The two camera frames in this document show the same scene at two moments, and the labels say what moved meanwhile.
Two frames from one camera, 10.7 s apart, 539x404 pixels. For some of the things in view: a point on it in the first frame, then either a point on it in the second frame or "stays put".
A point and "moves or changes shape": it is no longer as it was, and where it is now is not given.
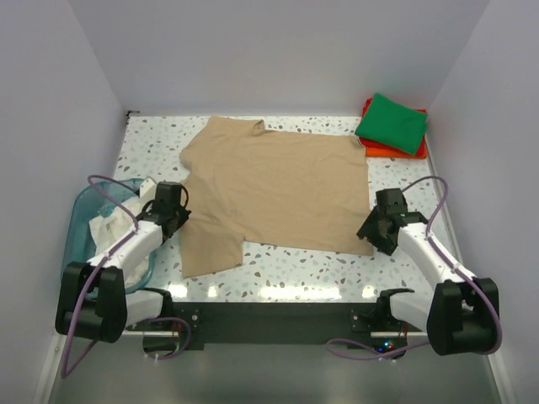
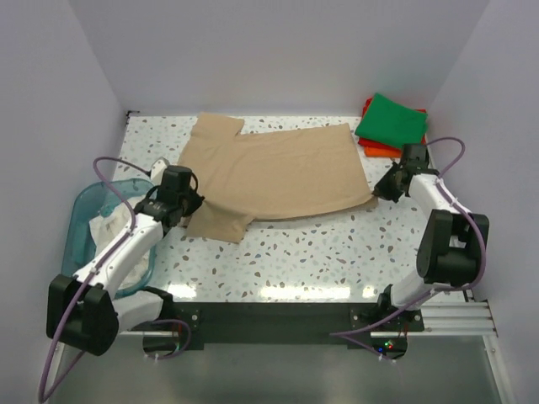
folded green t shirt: x=392 y=123 stays put
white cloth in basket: x=110 y=225 stays put
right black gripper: x=366 y=230 → x=381 y=188
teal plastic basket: x=90 y=201 stays put
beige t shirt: x=306 y=191 moves or changes shape
